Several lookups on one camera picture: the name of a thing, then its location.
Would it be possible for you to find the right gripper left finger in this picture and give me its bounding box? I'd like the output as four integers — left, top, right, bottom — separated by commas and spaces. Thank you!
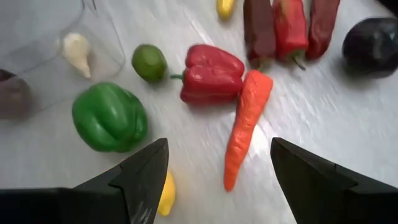
0, 138, 170, 224

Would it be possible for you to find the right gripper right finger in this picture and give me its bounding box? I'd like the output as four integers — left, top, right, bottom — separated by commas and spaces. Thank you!
269, 136, 398, 224

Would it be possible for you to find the yellow lemon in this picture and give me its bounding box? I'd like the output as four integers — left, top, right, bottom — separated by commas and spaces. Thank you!
156, 169, 177, 218

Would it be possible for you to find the green bell pepper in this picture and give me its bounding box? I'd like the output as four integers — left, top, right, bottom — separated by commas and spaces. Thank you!
72, 82, 149, 154

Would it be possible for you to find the orange carrot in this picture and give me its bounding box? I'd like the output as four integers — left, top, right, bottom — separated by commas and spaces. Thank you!
223, 69, 274, 192

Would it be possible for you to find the white garlic bulb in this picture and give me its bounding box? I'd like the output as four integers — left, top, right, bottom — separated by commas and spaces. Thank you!
55, 32, 93, 79

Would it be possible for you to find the dark purple onion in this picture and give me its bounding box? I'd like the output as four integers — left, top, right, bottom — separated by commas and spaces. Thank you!
341, 16, 398, 79

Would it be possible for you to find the bright red long pepper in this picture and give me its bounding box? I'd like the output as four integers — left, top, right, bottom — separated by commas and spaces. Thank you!
272, 0, 310, 70

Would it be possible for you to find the red bell pepper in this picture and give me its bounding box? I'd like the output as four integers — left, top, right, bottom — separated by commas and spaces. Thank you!
170, 44, 246, 105

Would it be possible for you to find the yellow elongated vegetable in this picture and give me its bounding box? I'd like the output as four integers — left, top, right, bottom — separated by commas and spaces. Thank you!
216, 0, 236, 21

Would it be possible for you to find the dark red round produce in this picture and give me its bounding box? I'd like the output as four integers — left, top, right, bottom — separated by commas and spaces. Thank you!
0, 68, 32, 119

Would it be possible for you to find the green lime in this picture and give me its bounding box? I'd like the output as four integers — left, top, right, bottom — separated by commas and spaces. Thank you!
131, 44, 168, 83

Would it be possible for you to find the clear plastic bin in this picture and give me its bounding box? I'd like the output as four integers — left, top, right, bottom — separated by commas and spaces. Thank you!
0, 0, 126, 121

